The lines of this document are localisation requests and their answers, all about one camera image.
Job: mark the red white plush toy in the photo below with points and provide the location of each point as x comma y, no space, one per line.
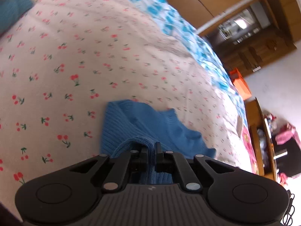
270,121

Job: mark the teal cloth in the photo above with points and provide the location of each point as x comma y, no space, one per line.
11,9

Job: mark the white plastic bag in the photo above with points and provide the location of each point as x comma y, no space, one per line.
263,146

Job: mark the black boxy object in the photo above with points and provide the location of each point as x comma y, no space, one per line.
291,162

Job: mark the wooden bedside shelf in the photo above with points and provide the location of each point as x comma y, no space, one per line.
255,113

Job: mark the pink floral bed sheet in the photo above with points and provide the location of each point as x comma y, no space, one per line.
248,146

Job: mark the pink hanging cloth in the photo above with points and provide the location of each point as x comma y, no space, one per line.
287,134

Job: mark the blue striped knit sweater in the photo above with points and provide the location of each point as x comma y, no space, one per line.
141,127

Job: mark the blue white checked quilt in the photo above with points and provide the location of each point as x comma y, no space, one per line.
174,23

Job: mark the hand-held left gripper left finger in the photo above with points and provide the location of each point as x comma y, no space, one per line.
144,156

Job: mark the cherry print bed sheet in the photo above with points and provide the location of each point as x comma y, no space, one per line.
70,51

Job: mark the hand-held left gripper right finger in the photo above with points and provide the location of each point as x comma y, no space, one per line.
159,156

